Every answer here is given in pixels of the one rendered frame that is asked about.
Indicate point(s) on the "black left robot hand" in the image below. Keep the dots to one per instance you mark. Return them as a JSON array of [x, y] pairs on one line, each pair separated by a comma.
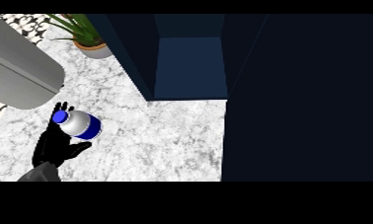
[[50, 147]]

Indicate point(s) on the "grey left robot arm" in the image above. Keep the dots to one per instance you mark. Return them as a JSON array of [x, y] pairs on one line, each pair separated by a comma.
[[43, 173]]

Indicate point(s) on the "dark blue cabinet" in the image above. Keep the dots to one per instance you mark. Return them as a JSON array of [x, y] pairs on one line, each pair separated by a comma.
[[180, 60]]

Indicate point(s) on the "dark blue cabinet door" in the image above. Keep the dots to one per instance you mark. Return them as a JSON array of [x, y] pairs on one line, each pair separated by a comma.
[[301, 99]]

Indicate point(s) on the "white bottle with blue cap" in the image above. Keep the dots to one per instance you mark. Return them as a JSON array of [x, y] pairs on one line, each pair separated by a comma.
[[78, 124]]

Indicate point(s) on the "grey rounded appliance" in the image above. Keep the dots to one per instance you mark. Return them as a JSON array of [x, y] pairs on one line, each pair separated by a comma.
[[23, 70]]

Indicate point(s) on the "green potted plant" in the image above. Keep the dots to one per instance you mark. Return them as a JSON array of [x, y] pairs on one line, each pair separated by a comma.
[[82, 35]]

